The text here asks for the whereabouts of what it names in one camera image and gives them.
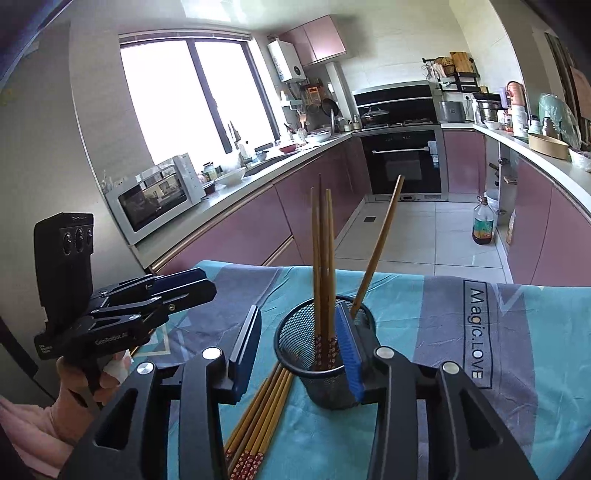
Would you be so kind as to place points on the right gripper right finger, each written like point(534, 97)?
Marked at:
point(467, 439)

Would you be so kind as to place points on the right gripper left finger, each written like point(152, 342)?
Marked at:
point(169, 415)

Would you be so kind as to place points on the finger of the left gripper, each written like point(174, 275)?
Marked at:
point(150, 284)
point(123, 314)

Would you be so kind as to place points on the wooden chopstick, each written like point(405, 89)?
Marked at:
point(330, 272)
point(379, 247)
point(316, 268)
point(231, 445)
point(239, 459)
point(262, 444)
point(249, 441)
point(322, 214)

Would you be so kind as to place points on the pink sleeved left forearm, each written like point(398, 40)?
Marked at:
point(32, 434)

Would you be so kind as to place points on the left hand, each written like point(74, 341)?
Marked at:
point(76, 406)

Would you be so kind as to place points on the white microwave oven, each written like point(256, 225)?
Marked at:
point(144, 203)

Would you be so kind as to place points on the teal and grey tablecloth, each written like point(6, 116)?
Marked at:
point(527, 348)

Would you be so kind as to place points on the white bowl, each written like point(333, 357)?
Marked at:
point(231, 178)

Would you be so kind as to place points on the black mesh utensil holder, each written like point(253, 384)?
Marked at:
point(303, 351)

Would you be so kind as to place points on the oil bottle on floor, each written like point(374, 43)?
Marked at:
point(483, 222)

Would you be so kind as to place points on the white water heater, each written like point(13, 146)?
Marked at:
point(285, 59)

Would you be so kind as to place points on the black built-in oven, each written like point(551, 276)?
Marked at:
point(401, 135)

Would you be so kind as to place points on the round bamboo steamer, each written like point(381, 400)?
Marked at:
point(549, 146)

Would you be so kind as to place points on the teal covered appliance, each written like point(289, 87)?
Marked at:
point(562, 118)

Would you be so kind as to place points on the pink thermos jug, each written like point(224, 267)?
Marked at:
point(516, 94)

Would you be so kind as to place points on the pink wall cabinet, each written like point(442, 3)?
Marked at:
point(316, 41)

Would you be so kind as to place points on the black wall shelf rack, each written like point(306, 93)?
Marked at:
point(456, 72)

